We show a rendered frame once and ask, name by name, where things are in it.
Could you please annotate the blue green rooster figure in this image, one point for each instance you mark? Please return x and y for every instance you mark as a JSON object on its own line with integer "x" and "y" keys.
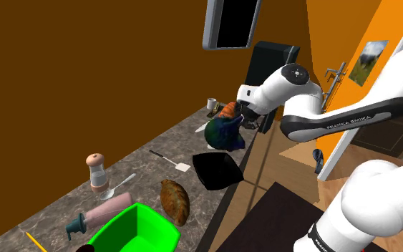
{"x": 222, "y": 134}

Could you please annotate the bright green bin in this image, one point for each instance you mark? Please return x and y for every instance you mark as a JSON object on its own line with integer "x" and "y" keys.
{"x": 145, "y": 227}

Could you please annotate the yellow pencil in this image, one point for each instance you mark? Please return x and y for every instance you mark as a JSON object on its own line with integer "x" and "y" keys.
{"x": 35, "y": 241}

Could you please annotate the dark flat book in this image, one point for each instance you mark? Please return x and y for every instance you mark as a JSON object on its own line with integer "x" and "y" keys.
{"x": 214, "y": 111}

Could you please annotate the dark robot stand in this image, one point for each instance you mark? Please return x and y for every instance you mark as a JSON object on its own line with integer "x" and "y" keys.
{"x": 278, "y": 220}

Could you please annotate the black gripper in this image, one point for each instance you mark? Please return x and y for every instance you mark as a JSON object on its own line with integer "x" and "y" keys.
{"x": 249, "y": 114}

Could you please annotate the landscape wall picture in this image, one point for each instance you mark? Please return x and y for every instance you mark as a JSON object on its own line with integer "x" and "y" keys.
{"x": 367, "y": 62}

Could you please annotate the salt shaker with wooden cap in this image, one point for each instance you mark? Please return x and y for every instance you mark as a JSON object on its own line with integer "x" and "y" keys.
{"x": 98, "y": 174}

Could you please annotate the orange round object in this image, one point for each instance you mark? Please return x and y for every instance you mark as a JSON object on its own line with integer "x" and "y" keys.
{"x": 228, "y": 110}

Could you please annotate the grey framed wall screen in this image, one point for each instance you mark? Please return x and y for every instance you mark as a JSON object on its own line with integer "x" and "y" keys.
{"x": 237, "y": 21}

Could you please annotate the silver spoon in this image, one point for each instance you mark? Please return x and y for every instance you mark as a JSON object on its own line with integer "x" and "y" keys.
{"x": 109, "y": 192}

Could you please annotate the pink bottle with teal cap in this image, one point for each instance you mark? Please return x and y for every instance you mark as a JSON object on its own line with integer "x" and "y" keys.
{"x": 108, "y": 209}

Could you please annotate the white knife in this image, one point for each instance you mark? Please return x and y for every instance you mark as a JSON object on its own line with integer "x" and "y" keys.
{"x": 201, "y": 127}

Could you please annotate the brown baked pastry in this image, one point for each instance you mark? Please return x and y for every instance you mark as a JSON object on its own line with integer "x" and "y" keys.
{"x": 176, "y": 203}

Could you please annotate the dark brown round object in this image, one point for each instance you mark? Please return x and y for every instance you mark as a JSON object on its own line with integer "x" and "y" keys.
{"x": 85, "y": 248}

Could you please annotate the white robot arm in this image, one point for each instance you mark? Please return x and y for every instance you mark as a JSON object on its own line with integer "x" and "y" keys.
{"x": 368, "y": 206}

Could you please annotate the dark blue small object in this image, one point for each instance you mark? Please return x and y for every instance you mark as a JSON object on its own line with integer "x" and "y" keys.
{"x": 318, "y": 160}

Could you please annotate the black square plate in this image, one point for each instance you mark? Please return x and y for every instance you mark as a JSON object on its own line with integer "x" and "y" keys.
{"x": 218, "y": 171}

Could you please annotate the white mug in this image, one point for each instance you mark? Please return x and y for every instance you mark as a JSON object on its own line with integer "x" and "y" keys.
{"x": 211, "y": 103}

